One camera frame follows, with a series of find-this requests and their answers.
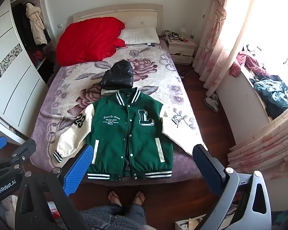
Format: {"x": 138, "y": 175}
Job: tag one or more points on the dark hanging clothes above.
{"x": 20, "y": 26}

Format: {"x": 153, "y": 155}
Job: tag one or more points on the white wardrobe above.
{"x": 12, "y": 81}

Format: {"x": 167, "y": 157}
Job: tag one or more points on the cream bed headboard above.
{"x": 139, "y": 14}

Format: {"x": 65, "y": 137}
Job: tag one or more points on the floral fleece blanket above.
{"x": 146, "y": 76}

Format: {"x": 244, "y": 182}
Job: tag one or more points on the maroon cloth pile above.
{"x": 244, "y": 62}

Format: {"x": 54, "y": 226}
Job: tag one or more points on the person's grey fleece pants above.
{"x": 115, "y": 218}

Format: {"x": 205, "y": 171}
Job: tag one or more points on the pink floral loose curtain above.
{"x": 261, "y": 148}

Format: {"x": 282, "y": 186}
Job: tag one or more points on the white slipper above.
{"x": 214, "y": 96}
{"x": 211, "y": 104}

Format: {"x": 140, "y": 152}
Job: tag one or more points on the person's foot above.
{"x": 137, "y": 198}
{"x": 115, "y": 198}

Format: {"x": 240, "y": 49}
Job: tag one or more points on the white nightstand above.
{"x": 182, "y": 50}

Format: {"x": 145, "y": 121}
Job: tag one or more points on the white pillow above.
{"x": 140, "y": 36}

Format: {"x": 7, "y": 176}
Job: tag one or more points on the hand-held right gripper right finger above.
{"x": 204, "y": 163}

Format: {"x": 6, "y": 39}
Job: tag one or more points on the black folded jacket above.
{"x": 117, "y": 74}

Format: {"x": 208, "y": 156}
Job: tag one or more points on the teal clothes pile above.
{"x": 276, "y": 93}

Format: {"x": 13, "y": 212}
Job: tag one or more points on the cream hanging coat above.
{"x": 36, "y": 24}

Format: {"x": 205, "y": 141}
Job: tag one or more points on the small white lamp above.
{"x": 183, "y": 31}

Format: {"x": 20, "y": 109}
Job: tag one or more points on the person's right foot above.
{"x": 137, "y": 198}

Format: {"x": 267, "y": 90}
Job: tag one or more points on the person's left foot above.
{"x": 115, "y": 198}

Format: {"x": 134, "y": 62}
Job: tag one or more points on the green varsity jacket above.
{"x": 115, "y": 134}

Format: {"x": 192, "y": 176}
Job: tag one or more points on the white cardboard box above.
{"x": 188, "y": 224}

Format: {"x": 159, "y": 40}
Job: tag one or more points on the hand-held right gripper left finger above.
{"x": 78, "y": 170}

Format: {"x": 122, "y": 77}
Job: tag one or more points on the dark shoe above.
{"x": 183, "y": 74}

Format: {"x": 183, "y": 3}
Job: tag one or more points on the pink cloth pile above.
{"x": 9, "y": 206}

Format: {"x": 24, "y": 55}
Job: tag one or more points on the red duvet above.
{"x": 91, "y": 40}

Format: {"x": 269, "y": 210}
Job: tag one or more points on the pink floral tied curtain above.
{"x": 213, "y": 40}

